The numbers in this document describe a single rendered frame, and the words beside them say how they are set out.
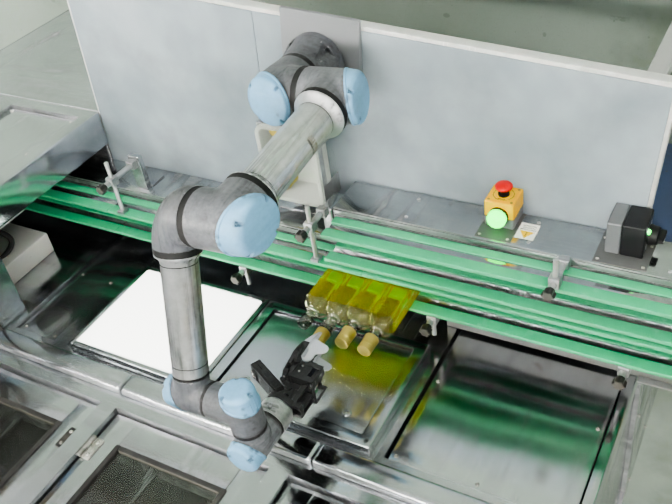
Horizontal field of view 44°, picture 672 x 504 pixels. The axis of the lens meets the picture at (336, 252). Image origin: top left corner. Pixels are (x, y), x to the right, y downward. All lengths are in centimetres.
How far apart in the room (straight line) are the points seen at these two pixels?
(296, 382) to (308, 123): 56
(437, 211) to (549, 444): 59
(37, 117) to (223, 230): 134
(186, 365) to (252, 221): 37
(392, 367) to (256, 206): 70
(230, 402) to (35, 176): 108
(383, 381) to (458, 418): 20
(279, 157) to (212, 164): 84
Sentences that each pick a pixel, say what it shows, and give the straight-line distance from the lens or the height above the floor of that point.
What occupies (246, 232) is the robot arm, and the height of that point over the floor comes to 138.
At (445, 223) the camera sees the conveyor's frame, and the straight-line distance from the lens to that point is 194.
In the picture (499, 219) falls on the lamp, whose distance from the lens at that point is 187.
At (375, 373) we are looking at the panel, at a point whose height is 111.
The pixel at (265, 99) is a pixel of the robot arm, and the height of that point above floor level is 99.
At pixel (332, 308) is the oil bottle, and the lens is 194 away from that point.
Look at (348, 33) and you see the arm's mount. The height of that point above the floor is 76.
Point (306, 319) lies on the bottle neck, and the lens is 194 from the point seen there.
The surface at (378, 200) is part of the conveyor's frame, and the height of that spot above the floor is 81.
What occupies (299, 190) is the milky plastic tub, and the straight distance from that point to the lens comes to 217.
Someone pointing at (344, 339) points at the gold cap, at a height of 116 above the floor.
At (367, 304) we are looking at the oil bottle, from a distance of 193.
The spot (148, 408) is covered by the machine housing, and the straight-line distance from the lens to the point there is 209.
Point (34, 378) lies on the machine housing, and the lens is 232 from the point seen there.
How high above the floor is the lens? 226
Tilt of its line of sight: 40 degrees down
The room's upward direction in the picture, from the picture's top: 142 degrees counter-clockwise
